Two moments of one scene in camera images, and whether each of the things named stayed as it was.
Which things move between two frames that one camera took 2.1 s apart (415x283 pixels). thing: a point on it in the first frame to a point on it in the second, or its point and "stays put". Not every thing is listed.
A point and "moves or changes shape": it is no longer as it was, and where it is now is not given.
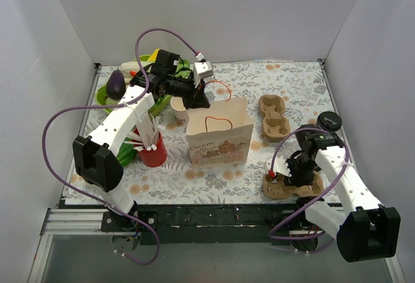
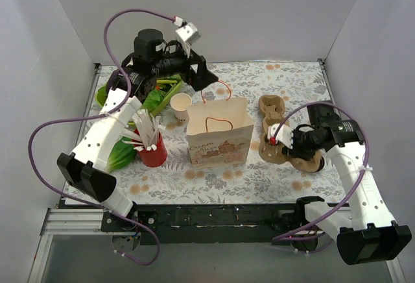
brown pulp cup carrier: [275, 124] stays put
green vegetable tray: [102, 100] stays put
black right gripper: [299, 180] to [297, 142]
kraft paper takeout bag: [220, 135] stays put
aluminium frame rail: [59, 221] stays put
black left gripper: [193, 94] to [194, 69]
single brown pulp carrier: [276, 188] moves or changes shape
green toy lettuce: [127, 154] stays put
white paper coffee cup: [177, 106] stays put
